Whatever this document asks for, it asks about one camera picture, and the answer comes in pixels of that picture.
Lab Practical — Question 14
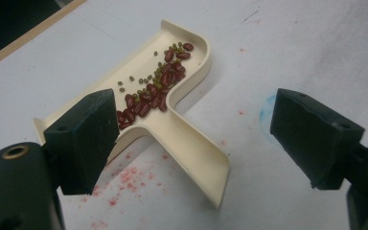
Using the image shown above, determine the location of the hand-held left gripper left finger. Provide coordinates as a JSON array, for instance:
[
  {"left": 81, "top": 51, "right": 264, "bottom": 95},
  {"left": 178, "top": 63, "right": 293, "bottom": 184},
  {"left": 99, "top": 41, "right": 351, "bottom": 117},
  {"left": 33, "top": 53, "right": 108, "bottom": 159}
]
[{"left": 42, "top": 88, "right": 121, "bottom": 196}]

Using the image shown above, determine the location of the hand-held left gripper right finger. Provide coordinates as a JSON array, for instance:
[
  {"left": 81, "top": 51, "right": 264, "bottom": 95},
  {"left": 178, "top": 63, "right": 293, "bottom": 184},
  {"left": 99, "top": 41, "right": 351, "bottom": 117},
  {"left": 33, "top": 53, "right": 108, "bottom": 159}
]
[{"left": 269, "top": 87, "right": 366, "bottom": 192}]

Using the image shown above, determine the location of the cream plastic dustpan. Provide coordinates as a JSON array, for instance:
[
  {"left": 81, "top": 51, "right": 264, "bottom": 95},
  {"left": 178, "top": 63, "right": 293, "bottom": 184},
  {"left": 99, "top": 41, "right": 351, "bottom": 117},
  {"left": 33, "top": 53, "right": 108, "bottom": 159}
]
[{"left": 33, "top": 19, "right": 231, "bottom": 210}]

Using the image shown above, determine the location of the pile of red and green beans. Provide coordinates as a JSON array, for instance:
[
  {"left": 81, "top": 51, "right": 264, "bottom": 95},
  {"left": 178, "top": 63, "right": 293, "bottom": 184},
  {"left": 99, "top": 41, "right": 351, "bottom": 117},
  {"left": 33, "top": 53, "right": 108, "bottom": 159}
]
[{"left": 116, "top": 41, "right": 196, "bottom": 130}]

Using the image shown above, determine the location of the wooden table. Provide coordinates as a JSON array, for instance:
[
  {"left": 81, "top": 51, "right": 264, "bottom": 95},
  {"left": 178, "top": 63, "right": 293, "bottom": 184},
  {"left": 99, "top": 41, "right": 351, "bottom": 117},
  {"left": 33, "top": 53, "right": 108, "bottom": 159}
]
[{"left": 0, "top": 0, "right": 89, "bottom": 75}]

